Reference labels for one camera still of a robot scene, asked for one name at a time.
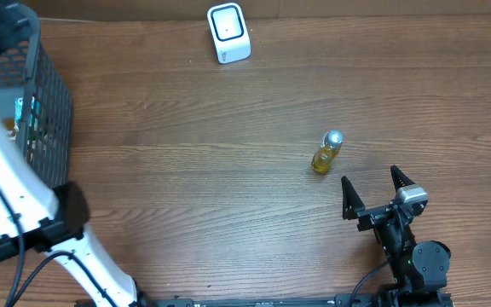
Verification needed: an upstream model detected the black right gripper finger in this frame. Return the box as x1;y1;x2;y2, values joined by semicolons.
390;165;414;191
341;176;365;220

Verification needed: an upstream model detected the yellow oil bottle silver cap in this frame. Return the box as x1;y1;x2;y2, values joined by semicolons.
311;130;344;174

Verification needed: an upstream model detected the teal Kleenex tissue pack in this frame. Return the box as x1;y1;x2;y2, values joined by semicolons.
14;97;35;130

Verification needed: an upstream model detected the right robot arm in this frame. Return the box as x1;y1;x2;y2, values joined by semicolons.
335;165;453;307

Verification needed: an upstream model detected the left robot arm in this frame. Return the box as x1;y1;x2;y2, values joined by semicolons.
0;1;151;306

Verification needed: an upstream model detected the white barcode scanner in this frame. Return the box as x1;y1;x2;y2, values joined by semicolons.
206;3;251;64

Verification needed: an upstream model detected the grey plastic shopping basket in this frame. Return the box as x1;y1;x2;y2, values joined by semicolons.
0;8;73;232

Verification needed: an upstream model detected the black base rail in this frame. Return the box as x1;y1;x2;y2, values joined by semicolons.
150;294;454;307

